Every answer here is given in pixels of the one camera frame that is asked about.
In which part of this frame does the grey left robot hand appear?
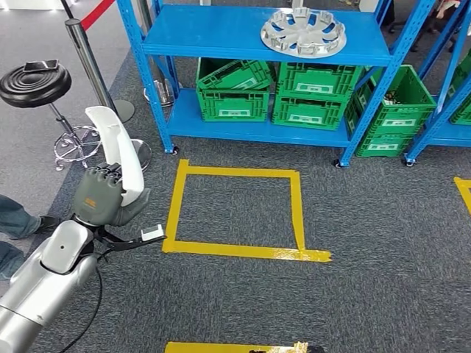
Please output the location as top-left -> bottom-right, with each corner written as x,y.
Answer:
72,163 -> 152,227

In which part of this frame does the white plastic mirror cover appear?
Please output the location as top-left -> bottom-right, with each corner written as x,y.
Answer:
85,106 -> 145,208

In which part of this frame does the person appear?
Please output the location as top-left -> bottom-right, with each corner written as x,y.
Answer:
0,193 -> 62,282

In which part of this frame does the black stool chrome base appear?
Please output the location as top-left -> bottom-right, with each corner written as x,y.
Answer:
0,59 -> 103,172

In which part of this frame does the red barrier belt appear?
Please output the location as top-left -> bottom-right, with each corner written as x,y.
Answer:
80,0 -> 115,31

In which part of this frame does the green plastic crate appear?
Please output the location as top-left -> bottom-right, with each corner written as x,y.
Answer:
276,62 -> 365,103
195,57 -> 276,92
345,64 -> 438,138
354,131 -> 415,158
271,95 -> 348,132
196,86 -> 271,123
448,51 -> 471,126

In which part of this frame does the grey wheel hubcap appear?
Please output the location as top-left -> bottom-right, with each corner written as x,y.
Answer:
260,7 -> 347,60

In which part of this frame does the black camera bracket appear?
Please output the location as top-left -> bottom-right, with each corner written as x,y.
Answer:
94,226 -> 167,253

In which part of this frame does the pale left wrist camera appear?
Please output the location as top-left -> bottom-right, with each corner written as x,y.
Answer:
140,224 -> 165,243

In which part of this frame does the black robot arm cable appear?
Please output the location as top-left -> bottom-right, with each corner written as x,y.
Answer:
55,248 -> 104,353

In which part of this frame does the chrome stanchion post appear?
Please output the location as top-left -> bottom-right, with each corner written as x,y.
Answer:
65,18 -> 152,172
134,0 -> 176,107

